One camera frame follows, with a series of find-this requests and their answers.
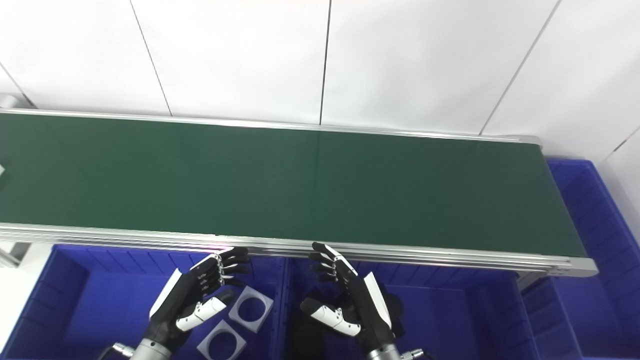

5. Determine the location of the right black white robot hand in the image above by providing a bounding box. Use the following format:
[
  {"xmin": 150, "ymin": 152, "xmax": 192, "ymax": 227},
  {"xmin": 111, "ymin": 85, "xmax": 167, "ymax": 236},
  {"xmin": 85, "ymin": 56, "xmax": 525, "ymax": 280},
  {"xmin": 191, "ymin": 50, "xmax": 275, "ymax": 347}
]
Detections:
[{"xmin": 300, "ymin": 242, "xmax": 396, "ymax": 353}]

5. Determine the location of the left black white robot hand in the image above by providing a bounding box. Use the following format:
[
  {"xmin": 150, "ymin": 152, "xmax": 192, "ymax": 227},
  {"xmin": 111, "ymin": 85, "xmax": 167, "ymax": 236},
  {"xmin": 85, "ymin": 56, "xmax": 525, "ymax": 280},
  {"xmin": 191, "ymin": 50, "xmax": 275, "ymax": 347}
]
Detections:
[{"xmin": 146, "ymin": 246, "xmax": 252, "ymax": 350}]

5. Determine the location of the black round part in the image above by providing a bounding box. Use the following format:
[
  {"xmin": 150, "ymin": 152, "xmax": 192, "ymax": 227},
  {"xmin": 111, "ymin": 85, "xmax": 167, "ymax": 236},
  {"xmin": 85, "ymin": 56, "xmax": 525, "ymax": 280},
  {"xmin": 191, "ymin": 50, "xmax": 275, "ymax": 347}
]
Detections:
[{"xmin": 292, "ymin": 320, "xmax": 335, "ymax": 360}]

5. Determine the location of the blue bin with white parts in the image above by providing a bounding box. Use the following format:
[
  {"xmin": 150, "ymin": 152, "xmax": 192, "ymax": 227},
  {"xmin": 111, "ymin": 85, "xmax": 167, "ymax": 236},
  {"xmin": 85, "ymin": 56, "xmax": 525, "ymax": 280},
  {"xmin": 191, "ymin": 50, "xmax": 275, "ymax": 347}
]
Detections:
[{"xmin": 0, "ymin": 244, "xmax": 290, "ymax": 360}]

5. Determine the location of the blue bin with black parts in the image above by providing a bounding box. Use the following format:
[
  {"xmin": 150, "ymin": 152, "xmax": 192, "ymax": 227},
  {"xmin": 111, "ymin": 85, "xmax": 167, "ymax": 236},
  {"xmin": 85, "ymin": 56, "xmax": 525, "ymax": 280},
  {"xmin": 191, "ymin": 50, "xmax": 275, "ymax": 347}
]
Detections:
[{"xmin": 284, "ymin": 257, "xmax": 542, "ymax": 360}]

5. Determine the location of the green conveyor belt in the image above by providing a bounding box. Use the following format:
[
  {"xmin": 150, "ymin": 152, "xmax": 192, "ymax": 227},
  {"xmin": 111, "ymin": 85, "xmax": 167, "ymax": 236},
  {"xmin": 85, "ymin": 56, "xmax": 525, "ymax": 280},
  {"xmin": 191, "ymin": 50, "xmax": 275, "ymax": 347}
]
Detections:
[{"xmin": 0, "ymin": 107, "xmax": 599, "ymax": 278}]

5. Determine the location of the aluminium conveyor support leg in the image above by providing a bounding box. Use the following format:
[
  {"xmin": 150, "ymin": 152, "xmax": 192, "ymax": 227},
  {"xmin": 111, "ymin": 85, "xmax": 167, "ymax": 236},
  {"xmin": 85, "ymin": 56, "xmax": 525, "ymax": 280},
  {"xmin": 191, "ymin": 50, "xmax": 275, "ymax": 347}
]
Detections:
[{"xmin": 0, "ymin": 242, "xmax": 32, "ymax": 267}]

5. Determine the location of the empty blue plastic bin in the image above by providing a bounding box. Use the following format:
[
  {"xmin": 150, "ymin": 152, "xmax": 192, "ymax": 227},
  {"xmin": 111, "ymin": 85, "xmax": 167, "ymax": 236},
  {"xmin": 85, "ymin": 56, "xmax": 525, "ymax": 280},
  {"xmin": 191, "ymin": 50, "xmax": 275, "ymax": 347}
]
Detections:
[{"xmin": 520, "ymin": 159, "xmax": 640, "ymax": 360}]

